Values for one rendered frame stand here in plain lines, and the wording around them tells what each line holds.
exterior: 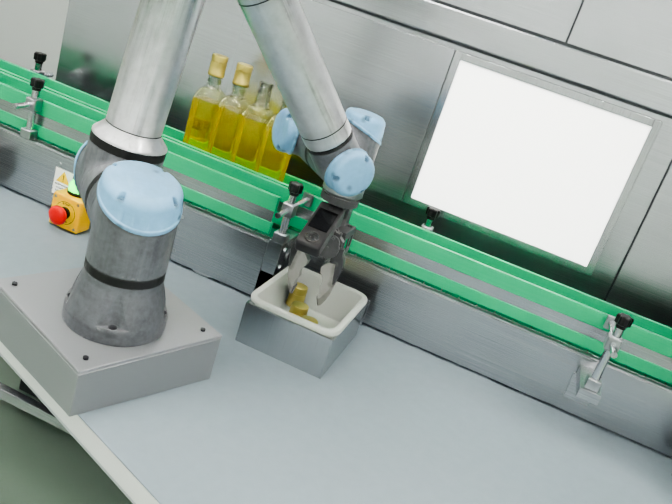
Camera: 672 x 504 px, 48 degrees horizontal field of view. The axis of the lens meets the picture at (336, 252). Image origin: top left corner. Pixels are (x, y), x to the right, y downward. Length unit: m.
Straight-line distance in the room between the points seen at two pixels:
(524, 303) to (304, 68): 0.70
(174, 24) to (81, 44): 0.91
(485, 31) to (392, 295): 0.57
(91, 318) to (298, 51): 0.47
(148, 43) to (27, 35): 4.82
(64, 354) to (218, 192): 0.57
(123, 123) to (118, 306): 0.27
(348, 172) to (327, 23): 0.62
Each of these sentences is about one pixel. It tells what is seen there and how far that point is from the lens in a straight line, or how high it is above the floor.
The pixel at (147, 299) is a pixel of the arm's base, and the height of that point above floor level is 0.90.
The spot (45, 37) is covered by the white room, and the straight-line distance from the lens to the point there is 5.84.
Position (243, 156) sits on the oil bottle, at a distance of 1.61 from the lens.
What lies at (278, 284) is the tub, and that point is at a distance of 1.44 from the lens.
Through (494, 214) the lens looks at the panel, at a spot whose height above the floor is 1.03.
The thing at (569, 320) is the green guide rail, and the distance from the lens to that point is 1.53.
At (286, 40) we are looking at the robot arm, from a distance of 1.04.
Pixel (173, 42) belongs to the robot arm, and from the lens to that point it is 1.13.
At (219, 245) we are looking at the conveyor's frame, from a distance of 1.54.
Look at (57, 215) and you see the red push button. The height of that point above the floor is 0.79.
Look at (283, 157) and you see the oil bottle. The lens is 1.59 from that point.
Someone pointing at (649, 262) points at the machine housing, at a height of 1.05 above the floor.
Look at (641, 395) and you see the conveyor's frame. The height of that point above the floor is 0.85.
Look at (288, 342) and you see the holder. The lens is 1.33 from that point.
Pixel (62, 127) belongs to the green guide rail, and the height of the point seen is 0.93.
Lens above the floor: 1.41
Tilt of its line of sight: 20 degrees down
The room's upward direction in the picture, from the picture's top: 18 degrees clockwise
